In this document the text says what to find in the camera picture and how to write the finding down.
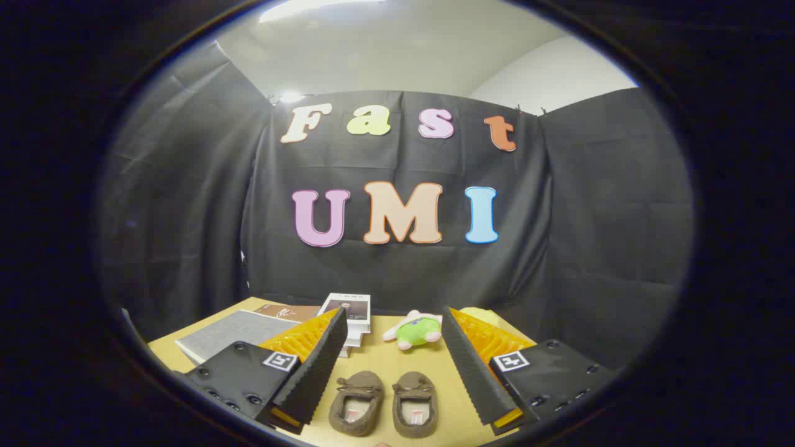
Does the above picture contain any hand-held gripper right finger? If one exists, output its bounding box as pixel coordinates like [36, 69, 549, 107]
[441, 306, 617, 436]

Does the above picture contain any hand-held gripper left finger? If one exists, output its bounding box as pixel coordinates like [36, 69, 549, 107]
[174, 306, 350, 435]

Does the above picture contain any brown fuzzy shoe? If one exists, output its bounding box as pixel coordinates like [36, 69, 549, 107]
[392, 371, 439, 440]
[329, 371, 385, 438]

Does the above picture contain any grey fabric storage box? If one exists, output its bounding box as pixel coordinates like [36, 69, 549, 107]
[175, 310, 300, 364]

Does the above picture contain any yellow plush toy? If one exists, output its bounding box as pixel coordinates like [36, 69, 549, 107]
[460, 307, 505, 328]

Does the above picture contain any flat brown book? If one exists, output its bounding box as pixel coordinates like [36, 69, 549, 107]
[253, 303, 322, 323]

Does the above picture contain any green and pink plush toy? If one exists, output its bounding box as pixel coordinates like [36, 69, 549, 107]
[382, 310, 443, 351]

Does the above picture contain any white book with portrait cover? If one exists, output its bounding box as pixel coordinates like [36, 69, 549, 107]
[317, 292, 372, 335]

